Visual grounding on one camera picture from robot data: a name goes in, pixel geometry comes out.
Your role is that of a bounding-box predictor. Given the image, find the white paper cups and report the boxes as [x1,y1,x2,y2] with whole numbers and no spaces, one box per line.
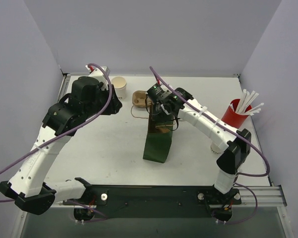
[111,76,127,99]

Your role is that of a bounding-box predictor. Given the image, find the green paper bag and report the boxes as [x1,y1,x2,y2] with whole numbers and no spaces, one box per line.
[131,104,176,164]

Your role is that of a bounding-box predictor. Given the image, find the white paper cup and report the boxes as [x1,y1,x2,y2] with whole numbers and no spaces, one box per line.
[210,142,222,154]

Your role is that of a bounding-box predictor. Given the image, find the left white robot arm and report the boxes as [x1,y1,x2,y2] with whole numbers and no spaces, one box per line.
[0,76,122,215]

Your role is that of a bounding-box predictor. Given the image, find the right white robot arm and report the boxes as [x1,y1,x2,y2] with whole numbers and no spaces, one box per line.
[146,84,251,194]

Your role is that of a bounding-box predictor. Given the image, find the brown cardboard cup carrier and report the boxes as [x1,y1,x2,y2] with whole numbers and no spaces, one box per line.
[132,90,148,108]

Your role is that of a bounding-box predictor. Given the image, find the red cup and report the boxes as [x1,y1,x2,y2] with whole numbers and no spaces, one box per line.
[221,99,249,128]

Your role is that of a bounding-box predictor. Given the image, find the white wrapped straws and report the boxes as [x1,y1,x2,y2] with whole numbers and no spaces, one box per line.
[233,89,264,116]

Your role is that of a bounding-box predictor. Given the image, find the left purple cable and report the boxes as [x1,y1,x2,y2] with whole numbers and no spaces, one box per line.
[0,63,114,223]

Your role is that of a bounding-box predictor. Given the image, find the purple cable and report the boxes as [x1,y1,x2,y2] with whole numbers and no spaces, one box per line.
[0,63,114,223]
[149,65,271,225]

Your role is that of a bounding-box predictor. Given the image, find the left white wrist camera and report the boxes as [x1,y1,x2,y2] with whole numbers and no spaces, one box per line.
[85,65,110,81]

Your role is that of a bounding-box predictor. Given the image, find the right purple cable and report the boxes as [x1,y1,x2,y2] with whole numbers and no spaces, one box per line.
[149,65,271,225]

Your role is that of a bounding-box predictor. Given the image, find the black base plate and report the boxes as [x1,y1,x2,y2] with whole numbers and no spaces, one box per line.
[73,185,241,222]

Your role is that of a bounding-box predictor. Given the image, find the aluminium rail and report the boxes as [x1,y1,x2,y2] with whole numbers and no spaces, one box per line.
[19,185,288,209]

